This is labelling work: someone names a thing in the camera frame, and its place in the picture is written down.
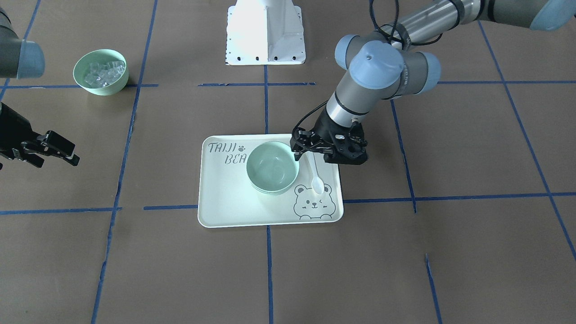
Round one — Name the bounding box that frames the green bowl with ice cubes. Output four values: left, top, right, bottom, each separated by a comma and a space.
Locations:
73, 49, 129, 96

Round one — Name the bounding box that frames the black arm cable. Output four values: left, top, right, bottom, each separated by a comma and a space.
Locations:
292, 0, 444, 135

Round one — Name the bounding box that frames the white camera stand base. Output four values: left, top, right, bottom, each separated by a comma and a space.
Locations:
225, 0, 306, 66

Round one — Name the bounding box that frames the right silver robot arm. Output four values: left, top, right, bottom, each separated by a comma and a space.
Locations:
0, 9, 80, 168

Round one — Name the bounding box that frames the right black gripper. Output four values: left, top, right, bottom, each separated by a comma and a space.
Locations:
0, 103, 80, 168

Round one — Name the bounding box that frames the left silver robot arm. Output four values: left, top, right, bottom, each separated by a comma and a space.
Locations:
290, 0, 576, 165

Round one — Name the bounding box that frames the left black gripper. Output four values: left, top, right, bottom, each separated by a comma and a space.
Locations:
290, 108, 355, 162

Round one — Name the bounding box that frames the white plastic spoon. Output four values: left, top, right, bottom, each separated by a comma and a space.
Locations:
307, 151, 324, 195

